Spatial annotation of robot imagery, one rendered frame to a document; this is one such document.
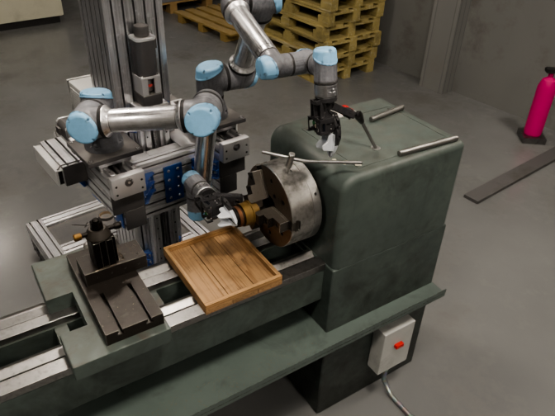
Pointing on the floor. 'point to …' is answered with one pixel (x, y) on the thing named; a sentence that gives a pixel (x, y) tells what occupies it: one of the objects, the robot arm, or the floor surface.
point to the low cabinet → (29, 13)
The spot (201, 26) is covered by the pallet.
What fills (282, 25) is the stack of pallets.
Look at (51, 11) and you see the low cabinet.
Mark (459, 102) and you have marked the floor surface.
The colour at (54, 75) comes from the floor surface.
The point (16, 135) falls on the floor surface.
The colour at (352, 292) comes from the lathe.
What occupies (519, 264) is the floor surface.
